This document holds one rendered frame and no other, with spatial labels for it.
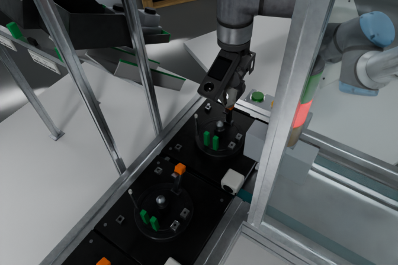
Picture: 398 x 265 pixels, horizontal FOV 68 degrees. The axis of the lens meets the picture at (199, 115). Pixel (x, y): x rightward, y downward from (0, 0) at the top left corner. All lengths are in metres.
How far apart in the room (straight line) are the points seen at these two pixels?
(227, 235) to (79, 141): 0.60
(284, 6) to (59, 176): 0.80
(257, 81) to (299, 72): 0.84
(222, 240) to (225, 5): 0.51
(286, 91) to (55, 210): 0.76
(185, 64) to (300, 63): 2.30
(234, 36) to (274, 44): 0.79
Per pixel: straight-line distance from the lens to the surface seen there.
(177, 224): 0.70
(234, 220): 0.75
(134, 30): 0.69
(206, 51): 1.33
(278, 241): 0.75
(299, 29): 0.33
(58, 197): 0.99
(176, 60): 2.68
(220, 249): 0.73
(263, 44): 1.38
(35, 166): 1.09
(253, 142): 0.54
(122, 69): 0.76
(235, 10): 0.59
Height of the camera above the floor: 1.66
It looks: 49 degrees down
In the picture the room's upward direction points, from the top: 3 degrees counter-clockwise
